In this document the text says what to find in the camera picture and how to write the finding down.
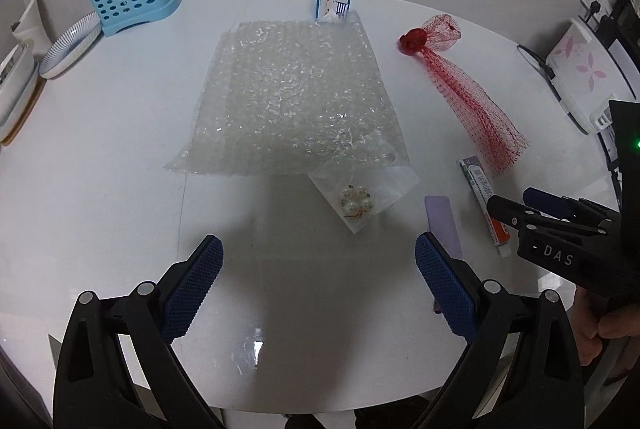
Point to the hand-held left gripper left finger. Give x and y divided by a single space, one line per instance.
195 289

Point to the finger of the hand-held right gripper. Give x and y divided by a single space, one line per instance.
545 199
505 208

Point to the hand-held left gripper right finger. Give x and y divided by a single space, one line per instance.
445 289

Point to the white ointment tube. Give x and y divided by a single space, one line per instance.
482 194

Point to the person's right hand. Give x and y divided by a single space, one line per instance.
617 324

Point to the purple card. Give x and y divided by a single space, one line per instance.
442 224

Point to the white countertop oven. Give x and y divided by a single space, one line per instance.
610 159

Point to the red mesh bag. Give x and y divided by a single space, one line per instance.
465 99

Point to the pearl brooch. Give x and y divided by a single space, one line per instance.
356 203

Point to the clear plastic bag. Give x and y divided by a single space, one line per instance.
380 181

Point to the white floral rice cooker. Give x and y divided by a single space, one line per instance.
585 69

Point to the clear bubble wrap sheet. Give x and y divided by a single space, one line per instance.
295 94

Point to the round wooden trivet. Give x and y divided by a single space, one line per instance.
25 119

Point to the large white bowl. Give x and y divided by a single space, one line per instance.
15 84

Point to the blue patterned plate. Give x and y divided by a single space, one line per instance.
70 44

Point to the white slanted cup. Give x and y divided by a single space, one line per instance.
32 24

